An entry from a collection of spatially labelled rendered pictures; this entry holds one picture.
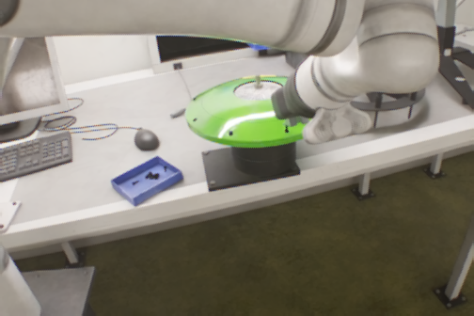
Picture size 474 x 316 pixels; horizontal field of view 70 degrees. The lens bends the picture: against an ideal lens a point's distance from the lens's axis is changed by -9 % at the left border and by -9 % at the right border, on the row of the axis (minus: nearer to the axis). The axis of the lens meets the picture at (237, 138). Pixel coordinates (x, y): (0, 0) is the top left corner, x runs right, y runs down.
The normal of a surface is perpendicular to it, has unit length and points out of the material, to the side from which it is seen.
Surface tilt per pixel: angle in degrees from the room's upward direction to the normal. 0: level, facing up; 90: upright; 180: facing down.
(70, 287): 0
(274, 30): 121
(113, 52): 90
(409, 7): 52
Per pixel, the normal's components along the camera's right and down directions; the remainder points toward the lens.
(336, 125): 0.15, -0.22
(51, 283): -0.10, -0.86
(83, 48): 0.24, 0.47
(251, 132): -0.15, -0.58
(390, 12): -0.50, -0.14
